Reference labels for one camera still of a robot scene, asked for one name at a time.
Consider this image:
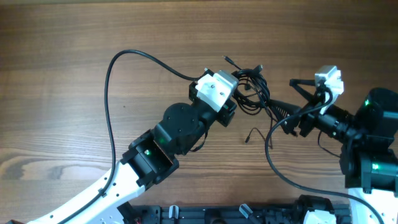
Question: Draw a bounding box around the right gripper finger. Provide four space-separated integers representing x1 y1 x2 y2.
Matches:
268 100 301 120
289 78 318 102

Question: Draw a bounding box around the right camera black cable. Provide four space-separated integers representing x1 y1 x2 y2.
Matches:
264 86 386 224

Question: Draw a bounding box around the left camera black cable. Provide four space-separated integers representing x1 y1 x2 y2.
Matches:
58 49 203 224

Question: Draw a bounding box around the black usb cable bundle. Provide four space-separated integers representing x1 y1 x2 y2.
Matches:
222 55 274 149

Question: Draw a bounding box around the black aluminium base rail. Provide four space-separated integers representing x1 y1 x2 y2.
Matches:
118 195 353 224

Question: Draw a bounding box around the camera black cable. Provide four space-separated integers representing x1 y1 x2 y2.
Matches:
264 86 386 224
58 49 203 224

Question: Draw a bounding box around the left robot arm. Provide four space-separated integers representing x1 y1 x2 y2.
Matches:
35 70 238 224

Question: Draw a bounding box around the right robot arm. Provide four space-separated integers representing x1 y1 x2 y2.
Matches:
269 79 397 223

